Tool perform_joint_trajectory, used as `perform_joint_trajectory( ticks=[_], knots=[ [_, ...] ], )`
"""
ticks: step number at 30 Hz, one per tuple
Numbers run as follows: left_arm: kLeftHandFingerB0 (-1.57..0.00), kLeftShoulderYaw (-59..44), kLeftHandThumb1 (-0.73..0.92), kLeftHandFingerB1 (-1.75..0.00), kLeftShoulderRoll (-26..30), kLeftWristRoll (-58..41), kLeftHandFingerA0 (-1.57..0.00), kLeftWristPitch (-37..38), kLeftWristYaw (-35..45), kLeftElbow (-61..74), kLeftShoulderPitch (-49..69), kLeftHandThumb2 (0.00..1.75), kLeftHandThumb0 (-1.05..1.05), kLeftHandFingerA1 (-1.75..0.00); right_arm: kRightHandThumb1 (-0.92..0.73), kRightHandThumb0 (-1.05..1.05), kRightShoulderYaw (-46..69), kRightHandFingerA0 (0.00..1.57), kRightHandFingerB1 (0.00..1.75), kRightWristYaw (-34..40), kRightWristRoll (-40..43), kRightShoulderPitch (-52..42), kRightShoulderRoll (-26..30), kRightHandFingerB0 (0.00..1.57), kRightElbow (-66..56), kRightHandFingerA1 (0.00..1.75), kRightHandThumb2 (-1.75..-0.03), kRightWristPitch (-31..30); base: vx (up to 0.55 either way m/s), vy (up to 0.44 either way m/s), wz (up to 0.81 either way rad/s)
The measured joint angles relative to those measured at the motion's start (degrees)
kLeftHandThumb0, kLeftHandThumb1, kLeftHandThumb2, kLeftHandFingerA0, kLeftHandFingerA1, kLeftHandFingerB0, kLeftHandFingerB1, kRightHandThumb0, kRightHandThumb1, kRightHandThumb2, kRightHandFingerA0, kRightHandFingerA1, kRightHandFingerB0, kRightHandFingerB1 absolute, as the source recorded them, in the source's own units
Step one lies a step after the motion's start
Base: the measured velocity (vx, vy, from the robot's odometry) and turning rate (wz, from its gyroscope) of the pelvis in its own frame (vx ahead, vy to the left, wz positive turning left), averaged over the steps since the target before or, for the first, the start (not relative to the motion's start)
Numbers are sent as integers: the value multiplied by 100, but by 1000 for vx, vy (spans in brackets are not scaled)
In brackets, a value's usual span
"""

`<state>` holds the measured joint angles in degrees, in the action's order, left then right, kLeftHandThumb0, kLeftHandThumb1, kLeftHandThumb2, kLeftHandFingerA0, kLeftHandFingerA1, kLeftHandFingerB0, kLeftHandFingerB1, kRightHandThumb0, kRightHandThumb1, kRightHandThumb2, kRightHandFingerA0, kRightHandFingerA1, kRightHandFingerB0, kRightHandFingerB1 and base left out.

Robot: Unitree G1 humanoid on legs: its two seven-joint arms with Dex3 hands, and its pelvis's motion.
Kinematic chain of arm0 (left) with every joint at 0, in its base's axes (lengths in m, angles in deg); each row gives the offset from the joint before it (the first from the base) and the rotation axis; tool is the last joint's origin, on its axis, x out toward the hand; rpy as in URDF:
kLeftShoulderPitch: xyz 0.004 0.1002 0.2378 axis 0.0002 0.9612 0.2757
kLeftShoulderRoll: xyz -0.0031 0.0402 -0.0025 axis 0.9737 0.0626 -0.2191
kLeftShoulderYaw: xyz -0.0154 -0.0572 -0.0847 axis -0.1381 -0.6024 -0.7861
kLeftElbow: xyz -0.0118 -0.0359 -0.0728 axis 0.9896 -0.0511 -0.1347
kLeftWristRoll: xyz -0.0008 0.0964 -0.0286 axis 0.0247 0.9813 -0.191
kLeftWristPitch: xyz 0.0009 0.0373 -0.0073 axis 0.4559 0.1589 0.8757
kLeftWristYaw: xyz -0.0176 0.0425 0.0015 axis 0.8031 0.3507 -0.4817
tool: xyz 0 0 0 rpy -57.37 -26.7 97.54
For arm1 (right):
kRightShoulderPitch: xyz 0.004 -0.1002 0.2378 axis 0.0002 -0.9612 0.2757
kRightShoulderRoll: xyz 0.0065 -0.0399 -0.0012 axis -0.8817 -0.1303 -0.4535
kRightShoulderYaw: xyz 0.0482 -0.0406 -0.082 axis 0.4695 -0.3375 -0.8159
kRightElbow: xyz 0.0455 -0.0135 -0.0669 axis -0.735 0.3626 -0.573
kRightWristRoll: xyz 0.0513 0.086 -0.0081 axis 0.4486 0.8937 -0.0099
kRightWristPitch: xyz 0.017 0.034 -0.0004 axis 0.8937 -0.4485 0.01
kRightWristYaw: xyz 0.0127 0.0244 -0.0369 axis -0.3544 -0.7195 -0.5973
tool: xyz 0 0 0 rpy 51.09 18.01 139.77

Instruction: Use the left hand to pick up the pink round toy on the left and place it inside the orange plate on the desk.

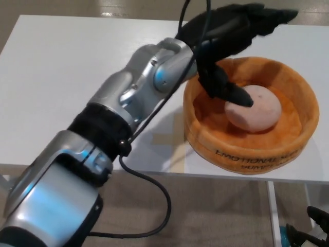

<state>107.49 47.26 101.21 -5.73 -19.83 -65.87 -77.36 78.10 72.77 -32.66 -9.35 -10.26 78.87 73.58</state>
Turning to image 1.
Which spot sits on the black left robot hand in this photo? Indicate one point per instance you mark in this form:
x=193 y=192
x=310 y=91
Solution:
x=226 y=28

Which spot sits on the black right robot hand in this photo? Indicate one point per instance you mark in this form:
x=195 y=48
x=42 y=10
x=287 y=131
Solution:
x=318 y=231

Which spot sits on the pink round plush toy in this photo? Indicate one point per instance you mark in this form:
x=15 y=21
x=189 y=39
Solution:
x=262 y=113

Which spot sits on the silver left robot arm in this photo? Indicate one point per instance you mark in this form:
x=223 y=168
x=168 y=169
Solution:
x=102 y=115

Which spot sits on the orange plush round plate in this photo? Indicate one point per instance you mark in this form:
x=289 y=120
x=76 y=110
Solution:
x=295 y=123

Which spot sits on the teal patterned object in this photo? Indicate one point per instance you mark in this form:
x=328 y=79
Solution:
x=284 y=236

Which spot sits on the short beige tape strip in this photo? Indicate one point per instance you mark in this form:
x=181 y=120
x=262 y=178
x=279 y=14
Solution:
x=162 y=139

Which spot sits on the long beige tape strip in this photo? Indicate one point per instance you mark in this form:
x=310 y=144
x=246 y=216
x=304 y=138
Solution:
x=178 y=163

